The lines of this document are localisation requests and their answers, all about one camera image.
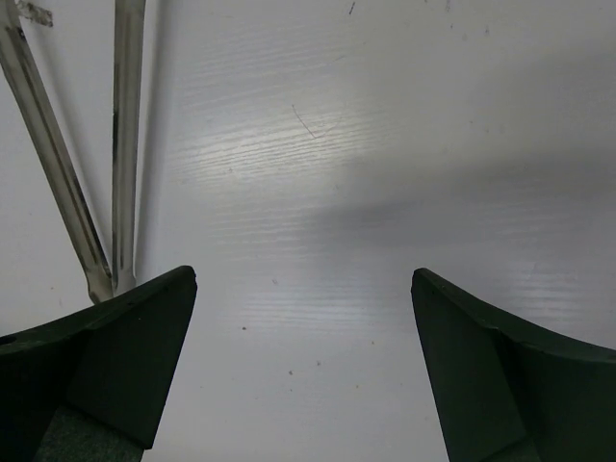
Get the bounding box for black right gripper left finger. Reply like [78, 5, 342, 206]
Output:
[1, 266, 197, 461]

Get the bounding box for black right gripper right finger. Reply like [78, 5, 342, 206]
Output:
[411, 269, 615, 461]

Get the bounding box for metal serving tongs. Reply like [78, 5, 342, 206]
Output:
[1, 1, 145, 303]

